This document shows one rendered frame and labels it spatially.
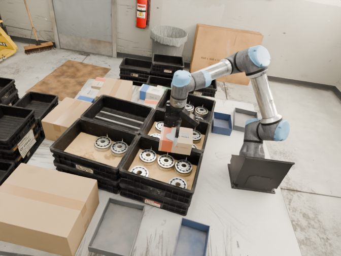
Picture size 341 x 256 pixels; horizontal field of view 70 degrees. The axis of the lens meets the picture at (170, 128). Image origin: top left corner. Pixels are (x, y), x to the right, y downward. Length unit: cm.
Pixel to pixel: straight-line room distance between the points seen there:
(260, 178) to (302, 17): 333
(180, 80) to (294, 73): 398
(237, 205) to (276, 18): 338
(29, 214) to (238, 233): 102
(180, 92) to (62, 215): 73
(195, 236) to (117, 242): 39
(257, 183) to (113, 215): 87
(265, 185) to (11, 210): 134
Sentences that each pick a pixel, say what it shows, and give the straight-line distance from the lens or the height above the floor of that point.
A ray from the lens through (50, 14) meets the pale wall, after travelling 476.
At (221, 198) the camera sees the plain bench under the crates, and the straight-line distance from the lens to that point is 155.
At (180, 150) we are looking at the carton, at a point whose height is 107.
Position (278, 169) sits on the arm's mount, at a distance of 155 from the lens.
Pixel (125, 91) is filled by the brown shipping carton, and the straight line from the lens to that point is 198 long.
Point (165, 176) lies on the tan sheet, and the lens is 140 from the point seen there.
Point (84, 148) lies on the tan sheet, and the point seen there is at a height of 83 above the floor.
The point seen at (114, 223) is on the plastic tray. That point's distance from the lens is 138.
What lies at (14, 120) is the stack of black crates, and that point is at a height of 49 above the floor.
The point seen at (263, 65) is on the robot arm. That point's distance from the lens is 134.
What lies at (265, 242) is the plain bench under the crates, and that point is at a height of 70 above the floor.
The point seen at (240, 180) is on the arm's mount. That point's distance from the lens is 157.
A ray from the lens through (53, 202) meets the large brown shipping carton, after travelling 125.
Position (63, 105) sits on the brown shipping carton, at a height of 86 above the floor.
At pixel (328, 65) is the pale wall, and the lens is 503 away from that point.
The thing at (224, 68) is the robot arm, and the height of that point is 136.
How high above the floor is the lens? 191
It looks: 39 degrees down
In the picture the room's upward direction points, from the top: 9 degrees clockwise
